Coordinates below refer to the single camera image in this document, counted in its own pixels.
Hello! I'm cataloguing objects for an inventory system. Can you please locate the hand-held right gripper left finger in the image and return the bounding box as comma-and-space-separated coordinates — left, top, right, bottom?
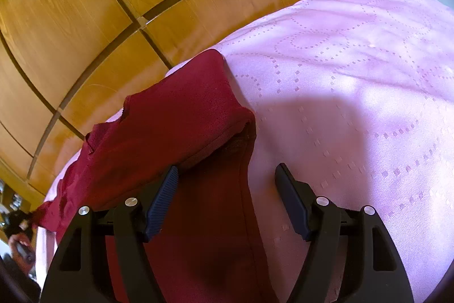
42, 166, 179, 303

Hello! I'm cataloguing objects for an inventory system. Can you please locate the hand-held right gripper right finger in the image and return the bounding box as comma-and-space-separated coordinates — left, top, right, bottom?
276, 163, 414, 303

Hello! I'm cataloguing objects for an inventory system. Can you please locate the dark red garment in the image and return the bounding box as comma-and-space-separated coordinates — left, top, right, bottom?
35, 49, 279, 303

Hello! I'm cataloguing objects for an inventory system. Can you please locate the person's left hand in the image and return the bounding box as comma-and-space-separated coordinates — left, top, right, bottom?
9, 234, 37, 266

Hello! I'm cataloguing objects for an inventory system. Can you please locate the pink patterned bed sheet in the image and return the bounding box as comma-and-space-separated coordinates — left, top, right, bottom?
35, 0, 454, 303

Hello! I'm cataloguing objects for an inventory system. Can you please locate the wooden panelled headboard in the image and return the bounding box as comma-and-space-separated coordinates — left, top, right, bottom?
0, 0, 408, 197

